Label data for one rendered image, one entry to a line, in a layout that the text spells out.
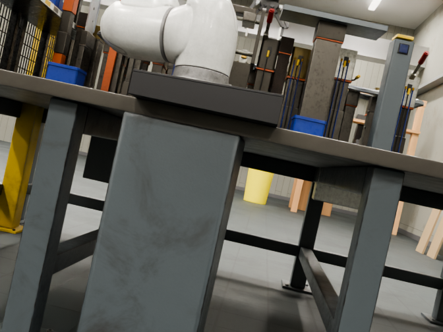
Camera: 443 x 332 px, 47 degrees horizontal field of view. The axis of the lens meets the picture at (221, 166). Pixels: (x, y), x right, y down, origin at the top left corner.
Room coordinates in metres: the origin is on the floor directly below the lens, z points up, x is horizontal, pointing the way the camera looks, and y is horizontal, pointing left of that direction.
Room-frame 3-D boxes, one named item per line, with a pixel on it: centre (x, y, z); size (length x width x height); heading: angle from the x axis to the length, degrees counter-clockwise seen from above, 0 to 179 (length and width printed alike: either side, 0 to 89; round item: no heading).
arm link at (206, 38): (1.41, 0.12, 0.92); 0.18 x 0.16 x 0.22; 74
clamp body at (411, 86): (1.98, -0.64, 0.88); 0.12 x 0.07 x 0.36; 179
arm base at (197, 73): (1.41, 0.09, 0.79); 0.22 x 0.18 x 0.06; 97
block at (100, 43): (2.31, 0.69, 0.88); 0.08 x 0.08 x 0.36; 89
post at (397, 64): (1.83, -0.54, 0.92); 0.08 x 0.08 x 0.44; 89
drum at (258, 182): (8.69, -0.68, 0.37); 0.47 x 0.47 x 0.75
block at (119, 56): (2.05, 0.49, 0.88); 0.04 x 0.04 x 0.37; 89
